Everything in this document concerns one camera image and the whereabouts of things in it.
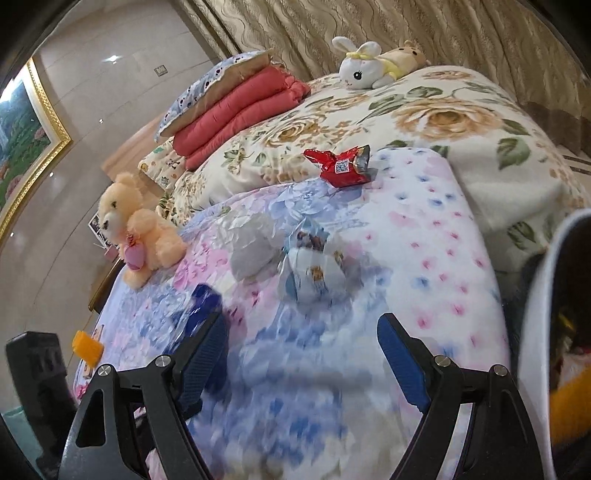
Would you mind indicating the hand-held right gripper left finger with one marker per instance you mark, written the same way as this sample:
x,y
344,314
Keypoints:
x,y
203,360

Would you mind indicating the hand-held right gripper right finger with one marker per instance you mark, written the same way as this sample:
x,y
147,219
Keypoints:
x,y
397,355

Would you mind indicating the blue snack packet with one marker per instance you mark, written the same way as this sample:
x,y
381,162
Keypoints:
x,y
206,300

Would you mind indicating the white tissue packet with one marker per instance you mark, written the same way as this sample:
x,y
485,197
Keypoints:
x,y
314,272

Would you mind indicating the clear plastic bag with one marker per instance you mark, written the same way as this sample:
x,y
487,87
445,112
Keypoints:
x,y
256,249

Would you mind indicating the white rimmed trash can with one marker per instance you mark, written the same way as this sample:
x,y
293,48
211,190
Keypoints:
x,y
538,346

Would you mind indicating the red foil snack packet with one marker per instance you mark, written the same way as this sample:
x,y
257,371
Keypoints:
x,y
341,166

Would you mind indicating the pink blue floral bedsheet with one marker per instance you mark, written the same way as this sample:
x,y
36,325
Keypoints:
x,y
346,286

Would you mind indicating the wooden nightstand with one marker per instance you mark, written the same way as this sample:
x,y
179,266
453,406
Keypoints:
x,y
104,286

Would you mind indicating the pink reed diffuser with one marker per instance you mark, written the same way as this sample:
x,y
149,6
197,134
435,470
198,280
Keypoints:
x,y
111,251

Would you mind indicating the tan teddy bear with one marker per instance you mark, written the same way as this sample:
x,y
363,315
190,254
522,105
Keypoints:
x,y
143,230

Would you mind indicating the cartoon print pillow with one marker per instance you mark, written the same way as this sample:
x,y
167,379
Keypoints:
x,y
164,164

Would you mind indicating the wooden headboard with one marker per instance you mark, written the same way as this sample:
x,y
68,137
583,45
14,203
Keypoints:
x,y
134,147

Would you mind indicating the cream floral blanket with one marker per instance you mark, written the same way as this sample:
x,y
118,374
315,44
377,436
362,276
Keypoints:
x,y
438,134

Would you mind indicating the gold framed landscape painting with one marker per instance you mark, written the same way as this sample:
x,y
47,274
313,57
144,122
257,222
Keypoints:
x,y
27,147

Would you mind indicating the red folded quilt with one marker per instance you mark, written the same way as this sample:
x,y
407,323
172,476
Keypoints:
x,y
240,115

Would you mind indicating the blue patterned pillow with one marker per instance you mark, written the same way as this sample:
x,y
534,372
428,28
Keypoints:
x,y
212,87

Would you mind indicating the white rabbit plush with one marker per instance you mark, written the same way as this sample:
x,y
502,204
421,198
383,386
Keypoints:
x,y
362,69

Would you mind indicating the small tan bear plush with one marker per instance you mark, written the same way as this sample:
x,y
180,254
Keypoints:
x,y
408,55

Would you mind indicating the beige patterned curtain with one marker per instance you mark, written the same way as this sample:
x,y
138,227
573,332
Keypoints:
x,y
415,27

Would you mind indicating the photo collage frame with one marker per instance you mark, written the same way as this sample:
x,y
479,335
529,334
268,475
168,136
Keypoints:
x,y
97,228

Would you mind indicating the wall switch plate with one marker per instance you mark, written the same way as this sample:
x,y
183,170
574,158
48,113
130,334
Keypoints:
x,y
160,71

